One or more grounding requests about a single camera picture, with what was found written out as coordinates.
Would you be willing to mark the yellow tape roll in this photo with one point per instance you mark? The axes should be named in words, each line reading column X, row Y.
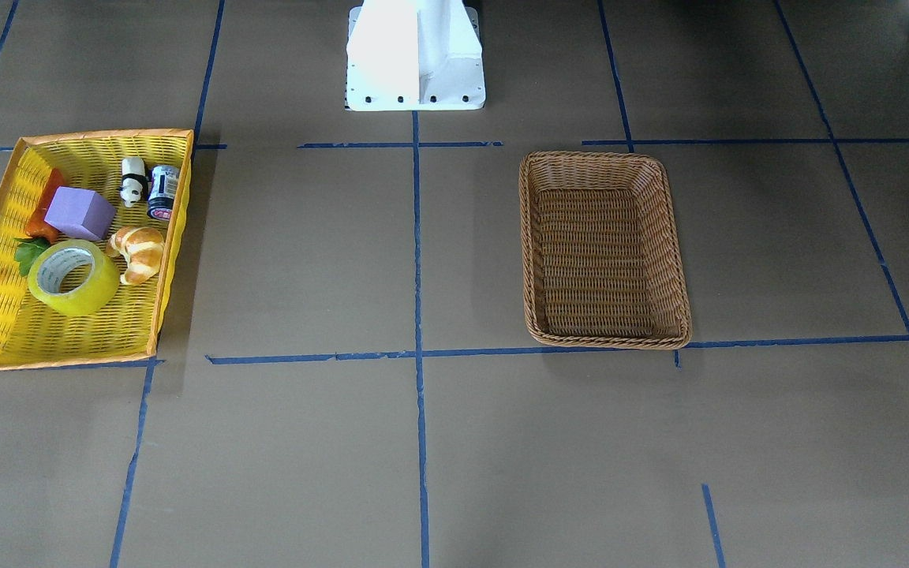
column 73, row 278

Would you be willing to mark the brown wicker basket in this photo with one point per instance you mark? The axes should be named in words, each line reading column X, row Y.
column 600, row 252

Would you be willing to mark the yellow plastic basket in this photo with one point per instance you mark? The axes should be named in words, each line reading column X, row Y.
column 34, row 336

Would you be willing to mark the small blue can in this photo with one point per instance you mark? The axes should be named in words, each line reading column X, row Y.
column 164, row 188

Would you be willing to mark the toy croissant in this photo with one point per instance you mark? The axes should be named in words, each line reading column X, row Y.
column 142, row 248

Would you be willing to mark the panda figurine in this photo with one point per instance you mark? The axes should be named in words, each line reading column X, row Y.
column 134, row 181

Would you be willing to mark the purple foam block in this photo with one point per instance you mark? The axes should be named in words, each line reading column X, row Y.
column 83, row 214

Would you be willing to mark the white pedestal column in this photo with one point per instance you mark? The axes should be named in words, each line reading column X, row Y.
column 415, row 56

